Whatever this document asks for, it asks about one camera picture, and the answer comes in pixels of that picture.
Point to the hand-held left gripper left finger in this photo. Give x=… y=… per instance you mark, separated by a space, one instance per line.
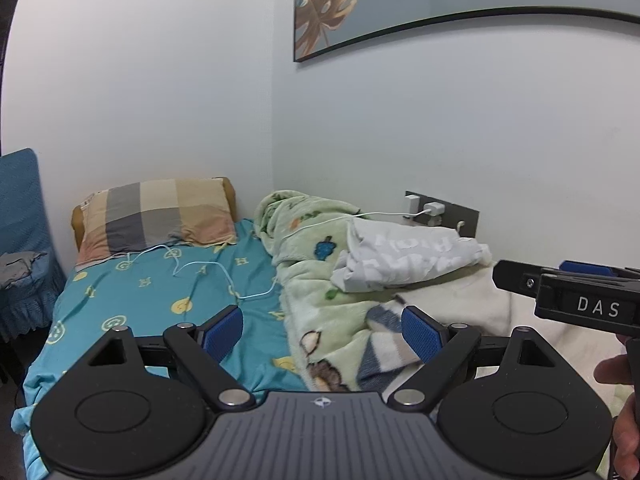
x=222 y=332

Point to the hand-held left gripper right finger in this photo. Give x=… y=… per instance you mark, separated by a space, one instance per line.
x=422 y=332

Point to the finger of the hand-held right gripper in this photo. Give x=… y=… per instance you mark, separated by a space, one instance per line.
x=515 y=275
x=585 y=266

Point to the white t-shirt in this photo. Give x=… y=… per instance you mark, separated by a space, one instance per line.
x=400 y=255

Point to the person's right hand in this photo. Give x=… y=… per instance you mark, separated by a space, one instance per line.
x=627 y=440

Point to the cream bed cover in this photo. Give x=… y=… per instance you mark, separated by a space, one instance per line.
x=480 y=300

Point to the green fleece blanket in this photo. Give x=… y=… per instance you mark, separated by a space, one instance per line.
x=320 y=310

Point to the teal printed bed sheet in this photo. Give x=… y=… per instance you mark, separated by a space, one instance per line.
x=125 y=300

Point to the white charger plug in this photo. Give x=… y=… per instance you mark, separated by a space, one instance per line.
x=412 y=205
x=434 y=209

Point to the plaid pillow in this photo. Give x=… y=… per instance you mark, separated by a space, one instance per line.
x=150 y=215

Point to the grey cloth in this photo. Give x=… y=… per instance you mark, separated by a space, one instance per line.
x=20 y=267

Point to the chair with blue cover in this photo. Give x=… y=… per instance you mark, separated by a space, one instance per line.
x=22 y=200

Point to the grey wall socket plate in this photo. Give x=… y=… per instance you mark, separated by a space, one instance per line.
x=465 y=212

